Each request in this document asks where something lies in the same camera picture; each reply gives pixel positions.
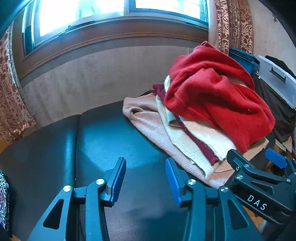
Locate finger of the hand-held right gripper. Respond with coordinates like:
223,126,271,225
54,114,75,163
227,149,290,197
265,149,296,186

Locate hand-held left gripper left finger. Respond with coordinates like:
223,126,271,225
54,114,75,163
28,157,127,241

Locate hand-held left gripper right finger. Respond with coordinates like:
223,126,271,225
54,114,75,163
166,158,263,241

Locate red sweater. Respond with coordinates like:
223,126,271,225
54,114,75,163
164,41,275,153

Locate cardboard pieces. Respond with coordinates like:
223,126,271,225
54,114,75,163
266,134,296,172

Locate cream knit sweater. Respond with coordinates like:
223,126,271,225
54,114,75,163
155,76,237,179

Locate dark grey cloth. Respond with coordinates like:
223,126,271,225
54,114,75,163
253,76,296,139

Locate pink knit sweater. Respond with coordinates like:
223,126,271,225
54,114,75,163
122,94,232,189

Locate black padded bench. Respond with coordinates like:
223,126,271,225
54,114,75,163
0,100,275,241

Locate clear plastic storage box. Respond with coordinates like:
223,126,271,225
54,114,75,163
258,55,296,107

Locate maroon garment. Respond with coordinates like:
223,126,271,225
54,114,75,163
139,84,219,165

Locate black cloth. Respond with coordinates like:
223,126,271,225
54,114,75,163
265,55,296,79

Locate blue plastic bin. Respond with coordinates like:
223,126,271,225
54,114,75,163
229,47,260,75

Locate leopard print cloth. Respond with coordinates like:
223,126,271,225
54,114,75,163
0,169,11,234

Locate brown floral curtain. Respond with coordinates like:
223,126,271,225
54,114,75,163
209,0,253,55
0,23,36,142

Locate window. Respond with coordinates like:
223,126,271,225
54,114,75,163
22,0,210,57

